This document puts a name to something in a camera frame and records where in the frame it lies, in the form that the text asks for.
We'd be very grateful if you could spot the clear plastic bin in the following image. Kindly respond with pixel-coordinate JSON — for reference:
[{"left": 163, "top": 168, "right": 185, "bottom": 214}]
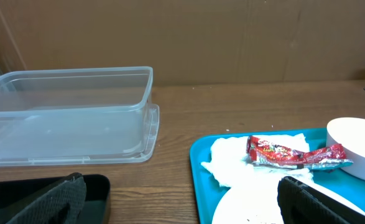
[{"left": 0, "top": 67, "right": 160, "bottom": 167}]

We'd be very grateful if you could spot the black plastic tray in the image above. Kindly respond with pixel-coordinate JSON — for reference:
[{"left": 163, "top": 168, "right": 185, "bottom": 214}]
[{"left": 0, "top": 174, "right": 111, "bottom": 223}]

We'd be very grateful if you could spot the red snack wrapper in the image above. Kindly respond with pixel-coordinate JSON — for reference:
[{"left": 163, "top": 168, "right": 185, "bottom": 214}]
[{"left": 247, "top": 136, "right": 353, "bottom": 170}]

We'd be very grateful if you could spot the white round plate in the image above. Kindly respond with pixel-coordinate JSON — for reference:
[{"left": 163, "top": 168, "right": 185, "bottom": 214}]
[{"left": 212, "top": 179, "right": 365, "bottom": 224}]

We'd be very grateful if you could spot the white napkin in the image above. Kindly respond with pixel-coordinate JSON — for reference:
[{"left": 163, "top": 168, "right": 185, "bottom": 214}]
[{"left": 201, "top": 136, "right": 313, "bottom": 187}]

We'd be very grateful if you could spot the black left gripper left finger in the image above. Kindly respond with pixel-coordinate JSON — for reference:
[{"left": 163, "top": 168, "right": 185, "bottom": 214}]
[{"left": 6, "top": 172, "right": 86, "bottom": 224}]

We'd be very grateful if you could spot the teal serving tray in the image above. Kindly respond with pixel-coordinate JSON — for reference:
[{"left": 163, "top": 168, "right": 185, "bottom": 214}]
[{"left": 190, "top": 128, "right": 365, "bottom": 223}]

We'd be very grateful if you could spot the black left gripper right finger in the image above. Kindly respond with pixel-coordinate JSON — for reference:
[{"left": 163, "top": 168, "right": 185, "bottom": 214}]
[{"left": 277, "top": 177, "right": 365, "bottom": 224}]

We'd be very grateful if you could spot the pink white bowl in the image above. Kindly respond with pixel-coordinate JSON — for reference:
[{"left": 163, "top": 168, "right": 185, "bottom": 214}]
[{"left": 326, "top": 117, "right": 365, "bottom": 180}]

